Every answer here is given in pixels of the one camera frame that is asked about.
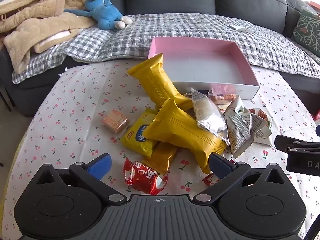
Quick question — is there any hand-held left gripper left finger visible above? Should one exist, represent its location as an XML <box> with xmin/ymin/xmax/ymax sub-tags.
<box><xmin>36</xmin><ymin>153</ymin><xmax>128</xmax><ymax>204</ymax></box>

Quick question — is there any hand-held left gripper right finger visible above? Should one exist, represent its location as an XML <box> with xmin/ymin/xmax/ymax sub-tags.
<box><xmin>192</xmin><ymin>152</ymin><xmax>290</xmax><ymax>204</ymax></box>

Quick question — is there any white green nut packet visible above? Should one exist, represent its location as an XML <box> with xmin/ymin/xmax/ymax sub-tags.
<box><xmin>223</xmin><ymin>95</ymin><xmax>255</xmax><ymax>158</ymax></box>

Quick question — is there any red candy packet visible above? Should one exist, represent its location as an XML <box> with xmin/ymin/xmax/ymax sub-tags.
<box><xmin>122</xmin><ymin>157</ymin><xmax>169</xmax><ymax>195</ymax></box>

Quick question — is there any clear orange wafer packet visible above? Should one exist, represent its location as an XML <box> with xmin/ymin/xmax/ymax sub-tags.
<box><xmin>101</xmin><ymin>109</ymin><xmax>130</xmax><ymax>135</ymax></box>

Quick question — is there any yellow blue-label cracker packet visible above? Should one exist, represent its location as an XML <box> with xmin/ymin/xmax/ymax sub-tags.
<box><xmin>121</xmin><ymin>108</ymin><xmax>158</xmax><ymax>158</ymax></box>

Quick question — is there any silver rice cracker packet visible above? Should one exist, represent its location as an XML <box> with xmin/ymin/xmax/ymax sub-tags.
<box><xmin>190</xmin><ymin>87</ymin><xmax>230</xmax><ymax>147</ymax></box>

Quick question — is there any large yellow snack packet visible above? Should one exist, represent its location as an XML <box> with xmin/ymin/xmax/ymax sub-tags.
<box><xmin>142</xmin><ymin>99</ymin><xmax>228</xmax><ymax>175</ymax></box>
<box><xmin>127</xmin><ymin>53</ymin><xmax>193</xmax><ymax>111</ymax></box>

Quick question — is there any small golden snack packet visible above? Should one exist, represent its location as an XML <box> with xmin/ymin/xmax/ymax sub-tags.
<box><xmin>142</xmin><ymin>141</ymin><xmax>178</xmax><ymax>175</ymax></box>

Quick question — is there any pink nougat bar packet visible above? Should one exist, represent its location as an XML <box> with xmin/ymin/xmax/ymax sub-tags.
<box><xmin>208</xmin><ymin>84</ymin><xmax>240</xmax><ymax>105</ymax></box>

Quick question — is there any pink cardboard box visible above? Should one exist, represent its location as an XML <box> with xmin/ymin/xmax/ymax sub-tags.
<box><xmin>147</xmin><ymin>37</ymin><xmax>260</xmax><ymax>100</ymax></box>

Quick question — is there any white walnut print packet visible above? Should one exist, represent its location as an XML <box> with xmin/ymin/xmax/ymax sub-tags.
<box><xmin>246</xmin><ymin>108</ymin><xmax>273</xmax><ymax>147</ymax></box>

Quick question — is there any cherry print tablecloth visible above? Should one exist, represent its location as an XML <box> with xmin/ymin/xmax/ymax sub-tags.
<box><xmin>0</xmin><ymin>60</ymin><xmax>320</xmax><ymax>240</ymax></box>

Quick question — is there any green patterned cushion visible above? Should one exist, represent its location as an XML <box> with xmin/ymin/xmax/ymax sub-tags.
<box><xmin>291</xmin><ymin>9</ymin><xmax>320</xmax><ymax>55</ymax></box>

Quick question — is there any white paper packet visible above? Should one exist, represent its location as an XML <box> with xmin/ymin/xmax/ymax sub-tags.
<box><xmin>229</xmin><ymin>25</ymin><xmax>253</xmax><ymax>33</ymax></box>

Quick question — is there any stack of books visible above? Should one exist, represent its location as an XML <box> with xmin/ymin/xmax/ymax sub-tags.
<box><xmin>304</xmin><ymin>1</ymin><xmax>320</xmax><ymax>14</ymax></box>

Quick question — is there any grey checked quilt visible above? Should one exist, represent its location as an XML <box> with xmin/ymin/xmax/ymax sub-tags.
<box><xmin>12</xmin><ymin>13</ymin><xmax>320</xmax><ymax>84</ymax></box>

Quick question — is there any blue plush toy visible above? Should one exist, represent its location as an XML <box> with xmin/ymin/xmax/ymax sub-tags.
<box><xmin>64</xmin><ymin>0</ymin><xmax>133</xmax><ymax>30</ymax></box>

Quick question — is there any beige fleece blanket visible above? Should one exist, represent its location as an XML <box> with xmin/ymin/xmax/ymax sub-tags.
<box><xmin>0</xmin><ymin>0</ymin><xmax>97</xmax><ymax>75</ymax></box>

